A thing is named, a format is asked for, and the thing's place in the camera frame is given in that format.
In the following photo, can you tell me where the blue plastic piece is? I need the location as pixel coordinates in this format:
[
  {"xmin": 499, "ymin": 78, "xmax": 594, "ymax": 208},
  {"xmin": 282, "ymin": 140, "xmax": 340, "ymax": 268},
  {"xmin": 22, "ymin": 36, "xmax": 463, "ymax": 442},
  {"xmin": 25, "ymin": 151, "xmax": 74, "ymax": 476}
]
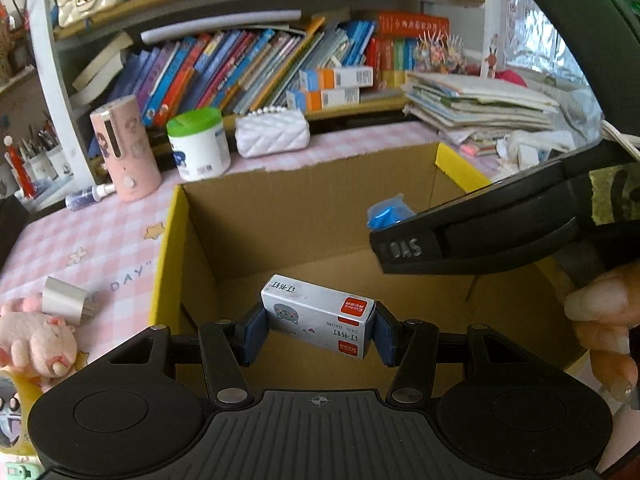
[{"xmin": 367, "ymin": 194, "xmax": 417, "ymax": 231}]

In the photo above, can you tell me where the white jar with green lid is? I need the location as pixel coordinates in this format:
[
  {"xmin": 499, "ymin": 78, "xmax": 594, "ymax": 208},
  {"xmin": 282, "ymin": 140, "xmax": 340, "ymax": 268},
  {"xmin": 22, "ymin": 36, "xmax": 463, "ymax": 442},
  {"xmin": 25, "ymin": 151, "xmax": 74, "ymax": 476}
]
[{"xmin": 166, "ymin": 107, "xmax": 232, "ymax": 182}]

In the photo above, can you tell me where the person's right hand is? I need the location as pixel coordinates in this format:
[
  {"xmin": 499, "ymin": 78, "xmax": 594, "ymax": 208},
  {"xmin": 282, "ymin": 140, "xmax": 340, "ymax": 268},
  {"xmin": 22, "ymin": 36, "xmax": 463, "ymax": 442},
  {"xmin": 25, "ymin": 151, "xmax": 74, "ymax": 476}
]
[{"xmin": 564, "ymin": 264, "xmax": 640, "ymax": 406}]

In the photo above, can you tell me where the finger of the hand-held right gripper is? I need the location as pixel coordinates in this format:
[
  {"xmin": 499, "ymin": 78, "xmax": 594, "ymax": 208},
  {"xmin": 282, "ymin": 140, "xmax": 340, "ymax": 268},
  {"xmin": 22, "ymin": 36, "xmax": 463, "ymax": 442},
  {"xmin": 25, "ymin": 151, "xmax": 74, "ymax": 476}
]
[{"xmin": 369, "ymin": 156, "xmax": 582, "ymax": 277}]

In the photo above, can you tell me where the small pink toy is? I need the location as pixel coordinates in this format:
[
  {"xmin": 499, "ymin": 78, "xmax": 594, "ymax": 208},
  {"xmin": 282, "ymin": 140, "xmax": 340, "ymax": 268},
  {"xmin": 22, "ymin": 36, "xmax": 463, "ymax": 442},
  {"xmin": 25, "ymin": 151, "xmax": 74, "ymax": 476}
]
[{"xmin": 0, "ymin": 296, "xmax": 44, "ymax": 319}]

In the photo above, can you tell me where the silver metal cylinder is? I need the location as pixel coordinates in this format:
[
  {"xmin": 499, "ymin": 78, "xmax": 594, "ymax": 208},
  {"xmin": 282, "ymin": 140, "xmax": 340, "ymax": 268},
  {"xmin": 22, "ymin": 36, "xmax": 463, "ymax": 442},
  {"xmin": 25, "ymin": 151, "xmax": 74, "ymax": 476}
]
[{"xmin": 42, "ymin": 276, "xmax": 99, "ymax": 325}]

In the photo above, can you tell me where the grey staple box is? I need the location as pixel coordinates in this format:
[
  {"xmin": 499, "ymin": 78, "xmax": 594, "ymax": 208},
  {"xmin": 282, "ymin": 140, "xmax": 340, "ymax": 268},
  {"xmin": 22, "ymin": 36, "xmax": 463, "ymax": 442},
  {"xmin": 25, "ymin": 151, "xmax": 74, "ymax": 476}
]
[{"xmin": 261, "ymin": 274, "xmax": 377, "ymax": 360}]

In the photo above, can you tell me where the thick beige book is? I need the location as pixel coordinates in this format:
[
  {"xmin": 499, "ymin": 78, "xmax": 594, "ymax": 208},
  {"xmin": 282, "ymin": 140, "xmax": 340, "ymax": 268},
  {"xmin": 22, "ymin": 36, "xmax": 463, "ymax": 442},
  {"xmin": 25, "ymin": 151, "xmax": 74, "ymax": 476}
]
[
  {"xmin": 75, "ymin": 67, "xmax": 127, "ymax": 104},
  {"xmin": 72, "ymin": 32, "xmax": 135, "ymax": 89}
]

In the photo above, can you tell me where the yellow cartoon case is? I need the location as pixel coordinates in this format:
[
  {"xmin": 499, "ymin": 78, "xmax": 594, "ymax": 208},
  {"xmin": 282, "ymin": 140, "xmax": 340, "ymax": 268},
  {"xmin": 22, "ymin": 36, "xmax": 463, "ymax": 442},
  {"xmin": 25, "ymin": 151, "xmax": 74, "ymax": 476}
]
[{"xmin": 0, "ymin": 370, "xmax": 52, "ymax": 480}]

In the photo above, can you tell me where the white quilted purse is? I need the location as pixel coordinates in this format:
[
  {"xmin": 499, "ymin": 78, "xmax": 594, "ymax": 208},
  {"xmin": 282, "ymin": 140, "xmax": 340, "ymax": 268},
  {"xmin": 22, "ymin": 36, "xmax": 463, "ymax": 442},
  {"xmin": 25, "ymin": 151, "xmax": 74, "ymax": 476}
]
[{"xmin": 235, "ymin": 106, "xmax": 311, "ymax": 158}]

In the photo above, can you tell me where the row of colourful books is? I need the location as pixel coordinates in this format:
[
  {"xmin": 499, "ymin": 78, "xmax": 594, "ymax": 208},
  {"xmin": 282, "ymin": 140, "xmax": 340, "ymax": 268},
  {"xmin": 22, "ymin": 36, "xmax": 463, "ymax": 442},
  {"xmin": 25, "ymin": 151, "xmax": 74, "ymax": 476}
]
[{"xmin": 120, "ymin": 17, "xmax": 381, "ymax": 129}]

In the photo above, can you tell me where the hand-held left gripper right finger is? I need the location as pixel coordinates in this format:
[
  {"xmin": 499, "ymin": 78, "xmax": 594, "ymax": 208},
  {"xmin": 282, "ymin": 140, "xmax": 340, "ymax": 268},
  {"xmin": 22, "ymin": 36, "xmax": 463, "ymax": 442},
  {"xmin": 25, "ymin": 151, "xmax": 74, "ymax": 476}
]
[{"xmin": 372, "ymin": 301, "xmax": 522, "ymax": 407}]

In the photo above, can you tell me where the black box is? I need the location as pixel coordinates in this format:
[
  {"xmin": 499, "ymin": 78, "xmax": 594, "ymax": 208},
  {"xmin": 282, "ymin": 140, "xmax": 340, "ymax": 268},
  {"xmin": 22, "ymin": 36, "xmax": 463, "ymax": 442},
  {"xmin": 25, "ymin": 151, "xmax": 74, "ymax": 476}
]
[{"xmin": 0, "ymin": 195, "xmax": 30, "ymax": 272}]

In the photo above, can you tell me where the pink cylindrical humidifier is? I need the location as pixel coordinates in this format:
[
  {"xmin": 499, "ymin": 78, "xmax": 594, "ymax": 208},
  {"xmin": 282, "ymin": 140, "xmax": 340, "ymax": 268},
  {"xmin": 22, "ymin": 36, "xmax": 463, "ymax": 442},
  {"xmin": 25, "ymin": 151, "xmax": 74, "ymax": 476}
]
[{"xmin": 90, "ymin": 94, "xmax": 162, "ymax": 204}]

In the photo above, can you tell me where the stack of papers and booklets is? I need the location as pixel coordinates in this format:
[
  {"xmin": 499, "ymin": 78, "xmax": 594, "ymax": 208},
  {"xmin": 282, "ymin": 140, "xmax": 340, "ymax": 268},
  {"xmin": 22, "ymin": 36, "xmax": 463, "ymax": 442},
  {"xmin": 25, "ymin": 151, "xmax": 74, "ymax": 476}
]
[{"xmin": 402, "ymin": 71, "xmax": 562, "ymax": 147}]

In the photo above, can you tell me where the red boxed book set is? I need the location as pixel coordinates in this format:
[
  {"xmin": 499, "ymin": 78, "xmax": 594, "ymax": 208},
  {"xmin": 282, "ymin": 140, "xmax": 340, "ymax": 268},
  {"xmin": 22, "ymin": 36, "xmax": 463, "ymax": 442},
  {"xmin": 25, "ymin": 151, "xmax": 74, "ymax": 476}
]
[{"xmin": 367, "ymin": 12, "xmax": 451, "ymax": 87}]

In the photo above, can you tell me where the white figure card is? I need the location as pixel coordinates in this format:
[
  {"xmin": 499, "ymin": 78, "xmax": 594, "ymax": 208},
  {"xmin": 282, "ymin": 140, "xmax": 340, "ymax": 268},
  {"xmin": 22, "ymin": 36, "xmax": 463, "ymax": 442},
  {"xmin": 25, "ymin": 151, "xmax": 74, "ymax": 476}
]
[{"xmin": 482, "ymin": 34, "xmax": 501, "ymax": 79}]

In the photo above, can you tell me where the colourful spiky pen holder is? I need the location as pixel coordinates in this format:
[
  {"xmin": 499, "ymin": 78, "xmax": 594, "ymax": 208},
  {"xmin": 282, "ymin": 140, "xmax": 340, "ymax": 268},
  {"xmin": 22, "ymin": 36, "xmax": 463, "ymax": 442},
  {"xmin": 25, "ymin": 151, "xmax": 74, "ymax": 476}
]
[{"xmin": 414, "ymin": 30, "xmax": 469, "ymax": 76}]

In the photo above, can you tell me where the grey rolled mat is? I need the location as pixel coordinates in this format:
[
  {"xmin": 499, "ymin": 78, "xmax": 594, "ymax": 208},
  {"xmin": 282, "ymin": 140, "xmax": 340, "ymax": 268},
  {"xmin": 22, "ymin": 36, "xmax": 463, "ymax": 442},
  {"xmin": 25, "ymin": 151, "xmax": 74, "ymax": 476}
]
[{"xmin": 141, "ymin": 10, "xmax": 302, "ymax": 45}]

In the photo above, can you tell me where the orange and white carton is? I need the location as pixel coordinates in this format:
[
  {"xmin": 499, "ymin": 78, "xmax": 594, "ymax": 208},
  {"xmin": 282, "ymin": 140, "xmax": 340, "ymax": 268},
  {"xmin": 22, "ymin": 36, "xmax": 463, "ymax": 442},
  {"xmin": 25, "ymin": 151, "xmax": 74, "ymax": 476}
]
[
  {"xmin": 299, "ymin": 66, "xmax": 375, "ymax": 92},
  {"xmin": 286, "ymin": 87, "xmax": 361, "ymax": 113}
]

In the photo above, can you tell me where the yellow cardboard box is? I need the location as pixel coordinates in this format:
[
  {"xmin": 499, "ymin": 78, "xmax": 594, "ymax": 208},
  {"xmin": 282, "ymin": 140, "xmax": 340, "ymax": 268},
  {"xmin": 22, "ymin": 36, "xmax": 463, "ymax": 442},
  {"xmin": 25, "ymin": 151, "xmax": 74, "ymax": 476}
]
[{"xmin": 149, "ymin": 142, "xmax": 596, "ymax": 397}]

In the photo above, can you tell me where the white wooden bookshelf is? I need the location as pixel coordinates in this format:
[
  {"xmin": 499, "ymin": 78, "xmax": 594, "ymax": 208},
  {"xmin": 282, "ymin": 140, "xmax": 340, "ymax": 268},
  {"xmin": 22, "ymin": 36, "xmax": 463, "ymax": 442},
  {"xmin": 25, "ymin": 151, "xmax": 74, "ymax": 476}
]
[{"xmin": 27, "ymin": 0, "xmax": 501, "ymax": 192}]

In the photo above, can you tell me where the white pen cup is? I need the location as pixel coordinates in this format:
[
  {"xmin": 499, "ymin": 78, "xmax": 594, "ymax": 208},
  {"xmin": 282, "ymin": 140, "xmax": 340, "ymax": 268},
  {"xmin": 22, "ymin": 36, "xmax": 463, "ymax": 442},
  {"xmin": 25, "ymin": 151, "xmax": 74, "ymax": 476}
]
[
  {"xmin": 24, "ymin": 152, "xmax": 51, "ymax": 184},
  {"xmin": 47, "ymin": 144, "xmax": 71, "ymax": 177}
]

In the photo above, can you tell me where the small spray bottle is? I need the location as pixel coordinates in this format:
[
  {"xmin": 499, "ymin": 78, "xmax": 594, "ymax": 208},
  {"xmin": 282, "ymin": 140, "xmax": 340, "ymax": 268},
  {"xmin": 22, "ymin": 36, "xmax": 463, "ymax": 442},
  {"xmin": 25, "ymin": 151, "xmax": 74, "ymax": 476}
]
[{"xmin": 65, "ymin": 182, "xmax": 117, "ymax": 212}]

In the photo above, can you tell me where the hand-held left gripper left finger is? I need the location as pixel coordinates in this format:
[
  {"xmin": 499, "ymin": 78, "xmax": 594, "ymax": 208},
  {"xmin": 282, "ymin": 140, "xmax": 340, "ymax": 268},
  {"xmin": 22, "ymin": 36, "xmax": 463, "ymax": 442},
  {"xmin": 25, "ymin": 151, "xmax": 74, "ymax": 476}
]
[{"xmin": 105, "ymin": 304, "xmax": 271, "ymax": 409}]

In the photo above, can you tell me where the pink plush toy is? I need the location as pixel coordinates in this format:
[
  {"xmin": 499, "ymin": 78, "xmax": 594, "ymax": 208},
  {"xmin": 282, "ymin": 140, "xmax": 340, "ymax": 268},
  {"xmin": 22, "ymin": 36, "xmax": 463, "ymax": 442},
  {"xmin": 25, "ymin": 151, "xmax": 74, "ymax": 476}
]
[{"xmin": 0, "ymin": 310, "xmax": 79, "ymax": 394}]

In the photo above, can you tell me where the white cable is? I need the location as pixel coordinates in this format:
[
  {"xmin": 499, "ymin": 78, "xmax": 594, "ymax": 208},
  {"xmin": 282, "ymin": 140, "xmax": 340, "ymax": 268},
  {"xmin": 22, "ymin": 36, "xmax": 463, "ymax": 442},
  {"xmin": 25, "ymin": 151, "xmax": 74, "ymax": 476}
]
[{"xmin": 602, "ymin": 120, "xmax": 640, "ymax": 159}]

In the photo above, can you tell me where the dried flower bunch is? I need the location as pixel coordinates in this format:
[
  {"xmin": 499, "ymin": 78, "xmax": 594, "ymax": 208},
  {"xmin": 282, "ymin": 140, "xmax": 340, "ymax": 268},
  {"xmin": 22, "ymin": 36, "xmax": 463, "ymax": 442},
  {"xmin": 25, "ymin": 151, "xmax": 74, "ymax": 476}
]
[{"xmin": 0, "ymin": 0, "xmax": 26, "ymax": 82}]

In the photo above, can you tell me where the white crumpled bag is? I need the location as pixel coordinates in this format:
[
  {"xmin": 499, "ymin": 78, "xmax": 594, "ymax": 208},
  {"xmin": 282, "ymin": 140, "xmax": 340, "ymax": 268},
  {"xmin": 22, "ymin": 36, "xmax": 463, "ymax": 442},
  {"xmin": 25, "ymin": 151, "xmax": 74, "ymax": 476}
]
[{"xmin": 496, "ymin": 130, "xmax": 577, "ymax": 169}]

